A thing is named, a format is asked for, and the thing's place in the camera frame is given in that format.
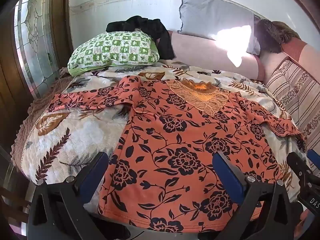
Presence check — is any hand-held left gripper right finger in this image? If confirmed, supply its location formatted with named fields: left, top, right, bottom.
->
left=197, top=152, right=293, bottom=240

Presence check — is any stained glass door panel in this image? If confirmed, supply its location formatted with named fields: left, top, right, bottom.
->
left=13, top=0, right=63, bottom=98

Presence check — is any striped beige pillow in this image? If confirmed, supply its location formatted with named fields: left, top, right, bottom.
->
left=264, top=59, right=320, bottom=153

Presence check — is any brown fluffy cushion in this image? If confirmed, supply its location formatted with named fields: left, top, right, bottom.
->
left=255, top=19, right=302, bottom=54

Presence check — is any orange floral shirt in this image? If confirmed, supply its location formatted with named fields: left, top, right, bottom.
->
left=47, top=76, right=301, bottom=233

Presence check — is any wooden stool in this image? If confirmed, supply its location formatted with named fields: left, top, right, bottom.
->
left=0, top=184, right=33, bottom=223

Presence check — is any leaf print blanket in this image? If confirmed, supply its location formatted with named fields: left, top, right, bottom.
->
left=11, top=59, right=308, bottom=221

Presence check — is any grey pillow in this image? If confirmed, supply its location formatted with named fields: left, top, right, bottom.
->
left=177, top=0, right=262, bottom=55

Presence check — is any pink bolster cushion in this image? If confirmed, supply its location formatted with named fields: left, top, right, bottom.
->
left=167, top=30, right=266, bottom=82

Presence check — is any red and pink cushion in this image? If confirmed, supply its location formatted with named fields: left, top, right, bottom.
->
left=259, top=39, right=320, bottom=85

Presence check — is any wooden door frame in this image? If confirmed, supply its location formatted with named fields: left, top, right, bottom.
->
left=48, top=0, right=74, bottom=71

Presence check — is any black cloth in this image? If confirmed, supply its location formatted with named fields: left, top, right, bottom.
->
left=105, top=15, right=176, bottom=59

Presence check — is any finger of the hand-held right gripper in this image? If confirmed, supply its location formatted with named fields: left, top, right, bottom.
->
left=286, top=151, right=316, bottom=188
left=307, top=149, right=320, bottom=173

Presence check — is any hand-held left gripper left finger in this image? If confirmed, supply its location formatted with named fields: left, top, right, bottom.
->
left=27, top=151, right=131, bottom=240

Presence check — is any green checkered pillow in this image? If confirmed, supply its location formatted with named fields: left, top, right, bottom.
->
left=67, top=30, right=161, bottom=77

